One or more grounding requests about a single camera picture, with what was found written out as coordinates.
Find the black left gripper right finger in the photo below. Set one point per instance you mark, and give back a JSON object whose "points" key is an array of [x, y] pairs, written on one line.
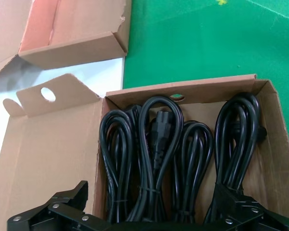
{"points": [[250, 211]]}

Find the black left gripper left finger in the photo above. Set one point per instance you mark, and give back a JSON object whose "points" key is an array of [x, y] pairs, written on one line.
{"points": [[62, 207]]}

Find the open brown cardboard box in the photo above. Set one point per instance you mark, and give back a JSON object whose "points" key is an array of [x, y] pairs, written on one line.
{"points": [[50, 149], [69, 45]]}

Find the green table mat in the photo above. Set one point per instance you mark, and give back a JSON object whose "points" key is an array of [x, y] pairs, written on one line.
{"points": [[195, 43]]}

